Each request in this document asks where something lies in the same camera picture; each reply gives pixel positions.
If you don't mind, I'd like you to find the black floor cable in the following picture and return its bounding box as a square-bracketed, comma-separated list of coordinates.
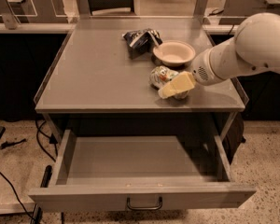
[0, 163, 35, 221]

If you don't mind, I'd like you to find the black looped cable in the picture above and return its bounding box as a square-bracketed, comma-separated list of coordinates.
[35, 119, 60, 162]

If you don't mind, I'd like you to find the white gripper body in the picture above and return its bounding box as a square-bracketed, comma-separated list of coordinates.
[190, 49, 222, 86]

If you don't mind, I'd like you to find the blue crumpled chip bag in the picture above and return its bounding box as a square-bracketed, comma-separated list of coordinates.
[123, 28, 162, 52]

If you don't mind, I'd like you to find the black power strip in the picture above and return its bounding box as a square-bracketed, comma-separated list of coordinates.
[30, 164, 53, 224]

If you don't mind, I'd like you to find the black metal drawer handle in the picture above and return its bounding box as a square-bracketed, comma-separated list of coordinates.
[126, 197, 163, 211]

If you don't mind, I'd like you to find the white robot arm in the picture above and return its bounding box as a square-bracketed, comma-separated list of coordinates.
[158, 13, 280, 99]

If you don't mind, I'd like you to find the white paper bowl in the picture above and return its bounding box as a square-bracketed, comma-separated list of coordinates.
[153, 40, 196, 67]

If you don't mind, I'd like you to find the grey open top drawer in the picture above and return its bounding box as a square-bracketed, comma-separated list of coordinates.
[29, 131, 256, 212]

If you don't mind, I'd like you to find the grey cabinet table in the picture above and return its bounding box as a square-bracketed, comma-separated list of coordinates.
[33, 0, 250, 165]

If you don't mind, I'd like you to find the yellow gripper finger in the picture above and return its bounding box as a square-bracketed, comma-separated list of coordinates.
[158, 72, 196, 99]

